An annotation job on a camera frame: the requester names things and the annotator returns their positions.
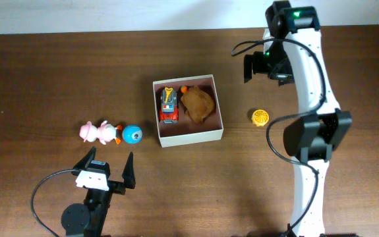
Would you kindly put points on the blue ball toy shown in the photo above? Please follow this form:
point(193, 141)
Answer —
point(132, 134)

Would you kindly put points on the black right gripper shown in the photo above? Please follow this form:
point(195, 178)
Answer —
point(259, 63)

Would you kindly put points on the brown plush toy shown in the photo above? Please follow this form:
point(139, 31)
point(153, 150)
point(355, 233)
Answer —
point(198, 104)

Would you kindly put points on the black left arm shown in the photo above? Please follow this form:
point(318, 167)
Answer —
point(87, 218)

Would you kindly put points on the red grey toy fire truck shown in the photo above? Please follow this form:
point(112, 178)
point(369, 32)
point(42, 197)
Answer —
point(169, 108)

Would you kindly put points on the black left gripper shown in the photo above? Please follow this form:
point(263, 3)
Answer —
point(116, 187)

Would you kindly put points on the yellow round toy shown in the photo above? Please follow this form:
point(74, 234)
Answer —
point(260, 117)

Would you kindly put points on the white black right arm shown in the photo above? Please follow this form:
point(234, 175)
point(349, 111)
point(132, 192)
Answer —
point(292, 54)

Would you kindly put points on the pink white duck toy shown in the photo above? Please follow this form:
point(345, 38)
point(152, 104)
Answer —
point(104, 133)

